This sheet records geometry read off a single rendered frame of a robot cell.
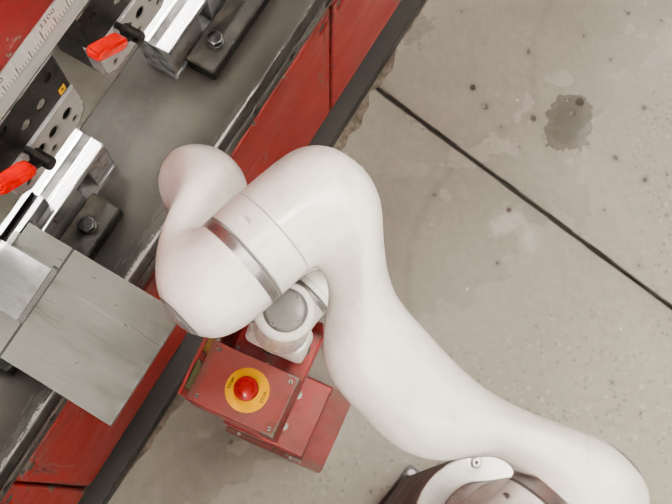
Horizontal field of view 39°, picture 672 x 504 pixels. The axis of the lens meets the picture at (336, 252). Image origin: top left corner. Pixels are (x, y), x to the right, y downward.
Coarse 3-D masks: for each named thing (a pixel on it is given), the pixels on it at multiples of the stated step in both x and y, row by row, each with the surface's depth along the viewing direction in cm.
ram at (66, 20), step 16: (0, 0) 98; (16, 0) 101; (32, 0) 103; (48, 0) 106; (80, 0) 113; (0, 16) 100; (16, 16) 102; (32, 16) 105; (64, 16) 111; (0, 32) 101; (16, 32) 104; (64, 32) 113; (0, 48) 103; (16, 48) 105; (48, 48) 112; (0, 64) 104; (32, 64) 110; (16, 80) 109; (16, 96) 111; (0, 112) 109
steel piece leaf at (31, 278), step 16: (0, 256) 135; (16, 256) 135; (0, 272) 134; (16, 272) 134; (32, 272) 134; (48, 272) 134; (0, 288) 134; (16, 288) 134; (32, 288) 134; (0, 304) 133; (16, 304) 133; (32, 304) 132
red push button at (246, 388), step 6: (240, 378) 150; (246, 378) 150; (252, 378) 150; (234, 384) 150; (240, 384) 150; (246, 384) 150; (252, 384) 150; (234, 390) 150; (240, 390) 149; (246, 390) 149; (252, 390) 149; (258, 390) 150; (240, 396) 149; (246, 396) 149; (252, 396) 149
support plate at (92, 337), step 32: (32, 224) 136; (32, 256) 135; (64, 256) 135; (64, 288) 134; (96, 288) 134; (128, 288) 134; (0, 320) 133; (32, 320) 133; (64, 320) 133; (96, 320) 133; (128, 320) 133; (160, 320) 133; (32, 352) 132; (64, 352) 132; (96, 352) 132; (128, 352) 132; (64, 384) 130; (96, 384) 130; (128, 384) 130; (96, 416) 129
